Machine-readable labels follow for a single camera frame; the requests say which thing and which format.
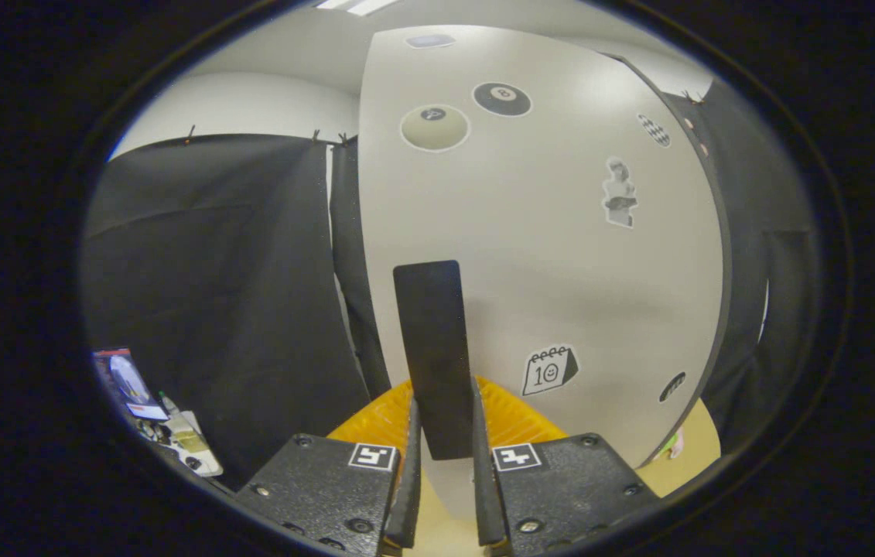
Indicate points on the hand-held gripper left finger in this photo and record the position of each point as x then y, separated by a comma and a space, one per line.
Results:
410, 495

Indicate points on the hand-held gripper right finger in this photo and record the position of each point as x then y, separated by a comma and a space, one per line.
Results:
486, 503

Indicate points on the white shoe cabinet door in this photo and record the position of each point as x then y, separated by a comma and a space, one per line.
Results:
561, 271

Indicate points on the pink green plush toy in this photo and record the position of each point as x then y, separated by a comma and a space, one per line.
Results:
673, 447

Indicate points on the black backdrop cloth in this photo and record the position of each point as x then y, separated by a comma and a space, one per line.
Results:
213, 294

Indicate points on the blue red printed packet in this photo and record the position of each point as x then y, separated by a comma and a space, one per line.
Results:
128, 379

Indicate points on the long ceiling light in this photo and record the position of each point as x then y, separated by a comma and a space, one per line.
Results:
364, 6

